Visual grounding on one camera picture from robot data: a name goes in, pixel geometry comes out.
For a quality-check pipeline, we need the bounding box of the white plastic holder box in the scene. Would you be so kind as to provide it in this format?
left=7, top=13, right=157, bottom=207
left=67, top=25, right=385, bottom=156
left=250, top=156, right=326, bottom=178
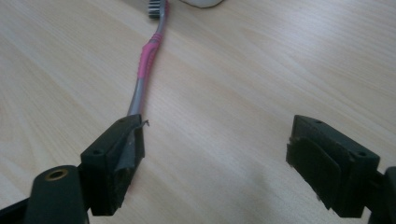
left=178, top=0, right=225, bottom=9

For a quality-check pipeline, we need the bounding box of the pink grey toothbrush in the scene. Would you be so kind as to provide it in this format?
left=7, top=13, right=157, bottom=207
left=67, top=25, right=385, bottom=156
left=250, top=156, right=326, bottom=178
left=126, top=0, right=171, bottom=118

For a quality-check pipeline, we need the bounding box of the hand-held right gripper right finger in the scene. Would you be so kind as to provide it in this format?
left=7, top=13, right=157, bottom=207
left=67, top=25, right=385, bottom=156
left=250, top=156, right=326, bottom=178
left=285, top=114, right=381, bottom=218

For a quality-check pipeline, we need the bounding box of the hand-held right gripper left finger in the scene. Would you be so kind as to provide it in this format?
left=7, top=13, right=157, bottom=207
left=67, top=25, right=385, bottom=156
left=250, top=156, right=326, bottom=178
left=79, top=114, right=146, bottom=217

